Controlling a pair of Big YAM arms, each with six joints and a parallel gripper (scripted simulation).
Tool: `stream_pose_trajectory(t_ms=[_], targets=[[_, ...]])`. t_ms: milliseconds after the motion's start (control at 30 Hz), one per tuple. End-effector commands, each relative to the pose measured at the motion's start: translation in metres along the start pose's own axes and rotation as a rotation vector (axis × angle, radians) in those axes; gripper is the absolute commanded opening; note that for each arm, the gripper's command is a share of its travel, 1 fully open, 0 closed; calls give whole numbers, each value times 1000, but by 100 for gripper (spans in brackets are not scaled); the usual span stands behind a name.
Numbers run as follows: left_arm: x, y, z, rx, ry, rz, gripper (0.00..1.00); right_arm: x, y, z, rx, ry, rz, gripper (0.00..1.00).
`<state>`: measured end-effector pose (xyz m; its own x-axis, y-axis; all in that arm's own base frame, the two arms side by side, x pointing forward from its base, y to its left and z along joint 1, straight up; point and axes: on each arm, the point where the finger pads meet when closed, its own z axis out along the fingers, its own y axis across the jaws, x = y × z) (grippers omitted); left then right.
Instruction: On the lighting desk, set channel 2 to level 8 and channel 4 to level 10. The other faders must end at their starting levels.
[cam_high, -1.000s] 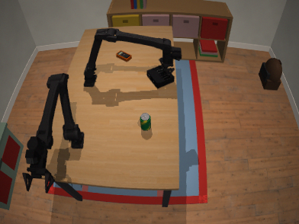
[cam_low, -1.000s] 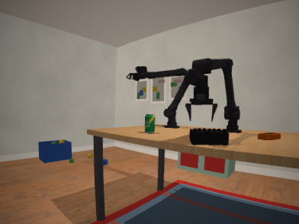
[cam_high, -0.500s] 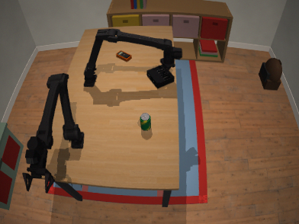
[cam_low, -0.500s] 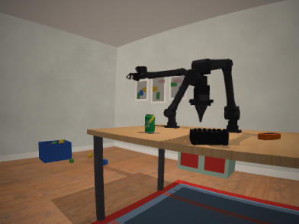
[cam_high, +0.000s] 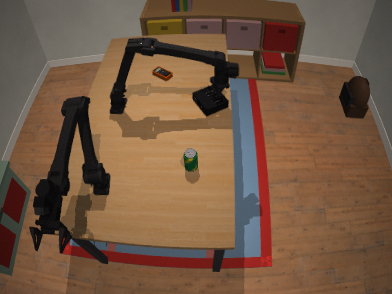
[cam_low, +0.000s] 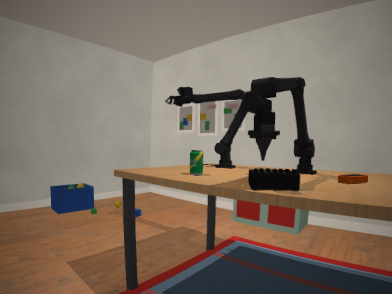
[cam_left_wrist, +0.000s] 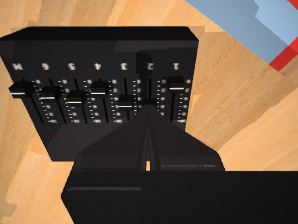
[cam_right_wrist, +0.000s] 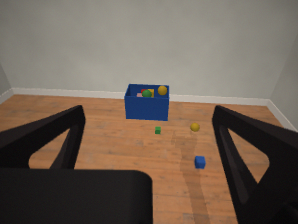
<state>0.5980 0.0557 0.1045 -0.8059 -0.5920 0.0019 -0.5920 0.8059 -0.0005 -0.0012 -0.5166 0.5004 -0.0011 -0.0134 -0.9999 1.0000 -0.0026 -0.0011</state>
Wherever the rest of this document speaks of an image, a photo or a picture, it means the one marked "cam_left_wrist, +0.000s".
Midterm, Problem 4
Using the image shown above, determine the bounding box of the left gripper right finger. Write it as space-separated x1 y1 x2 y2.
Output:
148 105 226 171

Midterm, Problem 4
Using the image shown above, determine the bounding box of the black lighting desk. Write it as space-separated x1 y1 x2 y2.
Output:
0 27 199 162

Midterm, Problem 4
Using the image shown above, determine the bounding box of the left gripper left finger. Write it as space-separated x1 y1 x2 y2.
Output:
69 105 148 174

